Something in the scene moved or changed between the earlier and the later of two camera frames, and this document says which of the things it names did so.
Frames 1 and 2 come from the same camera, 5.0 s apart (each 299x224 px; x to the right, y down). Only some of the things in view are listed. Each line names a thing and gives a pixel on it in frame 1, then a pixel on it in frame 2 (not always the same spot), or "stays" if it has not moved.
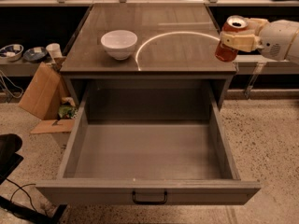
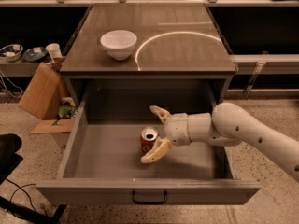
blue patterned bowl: x=11 y=52 stays
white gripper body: x=277 y=39 -> x=177 y=129
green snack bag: x=67 y=111 stays
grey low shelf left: x=21 y=68 stays
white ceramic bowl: x=120 y=43 stays
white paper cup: x=54 y=49 stays
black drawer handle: x=149 y=203 stays
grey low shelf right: x=256 y=64 stays
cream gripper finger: x=246 y=41 -> x=162 y=147
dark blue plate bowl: x=35 y=54 stays
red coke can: x=233 y=23 -> x=148 y=139
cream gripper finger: x=254 y=24 -> x=163 y=113
